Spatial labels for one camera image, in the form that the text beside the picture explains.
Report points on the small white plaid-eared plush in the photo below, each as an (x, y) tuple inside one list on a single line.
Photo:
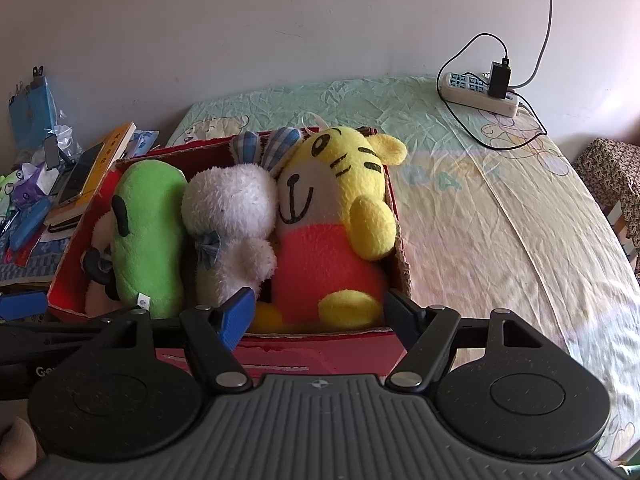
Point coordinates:
[(97, 300)]

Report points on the blue white packet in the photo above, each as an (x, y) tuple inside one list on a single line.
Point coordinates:
[(145, 140)]

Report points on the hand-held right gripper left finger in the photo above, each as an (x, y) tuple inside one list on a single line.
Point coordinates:
[(240, 315)]

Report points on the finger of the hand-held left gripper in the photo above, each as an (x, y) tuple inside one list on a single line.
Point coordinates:
[(22, 306), (45, 337)]

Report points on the small purple toy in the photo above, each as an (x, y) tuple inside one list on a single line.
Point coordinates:
[(25, 195)]

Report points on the white power strip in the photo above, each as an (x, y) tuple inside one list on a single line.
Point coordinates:
[(465, 91)]

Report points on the green plush toy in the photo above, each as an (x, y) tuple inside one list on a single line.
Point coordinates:
[(150, 230)]

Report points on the yellow tiger plush toy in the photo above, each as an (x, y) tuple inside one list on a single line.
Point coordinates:
[(325, 260)]

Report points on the black smartphone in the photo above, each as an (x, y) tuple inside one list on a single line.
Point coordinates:
[(80, 175)]

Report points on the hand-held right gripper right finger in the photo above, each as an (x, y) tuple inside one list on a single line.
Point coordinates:
[(402, 317)]

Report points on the clear plastic bag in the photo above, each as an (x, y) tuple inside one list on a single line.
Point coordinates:
[(65, 140)]

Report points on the red cardboard box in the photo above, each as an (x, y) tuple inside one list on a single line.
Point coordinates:
[(320, 352)]

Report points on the blue packet with clip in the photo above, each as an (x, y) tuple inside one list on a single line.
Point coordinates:
[(32, 115)]

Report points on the small green white toy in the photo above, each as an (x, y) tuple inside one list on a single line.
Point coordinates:
[(10, 187)]

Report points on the blue plastic item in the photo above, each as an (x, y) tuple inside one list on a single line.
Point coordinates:
[(32, 220)]

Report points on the yellow book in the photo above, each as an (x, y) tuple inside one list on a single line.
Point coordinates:
[(117, 140)]

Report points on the white plush rabbit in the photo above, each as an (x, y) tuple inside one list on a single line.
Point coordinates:
[(225, 210)]

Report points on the brown patterned cloth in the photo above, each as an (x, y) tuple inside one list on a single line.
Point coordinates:
[(610, 165)]

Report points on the blue woven cloth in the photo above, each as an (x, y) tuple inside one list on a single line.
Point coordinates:
[(30, 265)]

